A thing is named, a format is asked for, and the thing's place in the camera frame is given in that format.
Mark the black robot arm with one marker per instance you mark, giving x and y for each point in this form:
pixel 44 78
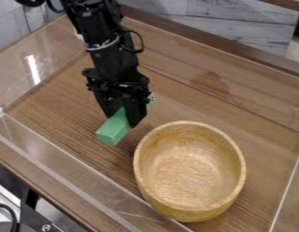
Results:
pixel 97 21

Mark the black metal table leg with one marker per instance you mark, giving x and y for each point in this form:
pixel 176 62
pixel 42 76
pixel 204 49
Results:
pixel 29 198

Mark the green rectangular block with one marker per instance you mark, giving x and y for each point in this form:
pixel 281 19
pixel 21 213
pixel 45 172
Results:
pixel 114 128

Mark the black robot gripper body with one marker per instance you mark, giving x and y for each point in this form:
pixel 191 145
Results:
pixel 114 76

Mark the brown wooden bowl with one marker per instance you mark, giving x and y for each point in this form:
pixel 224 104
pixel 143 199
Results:
pixel 189 170

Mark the clear acrylic tray wall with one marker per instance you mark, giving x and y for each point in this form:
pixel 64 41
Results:
pixel 101 205

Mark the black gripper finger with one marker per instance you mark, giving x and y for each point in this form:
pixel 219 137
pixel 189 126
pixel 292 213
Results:
pixel 108 104
pixel 136 109

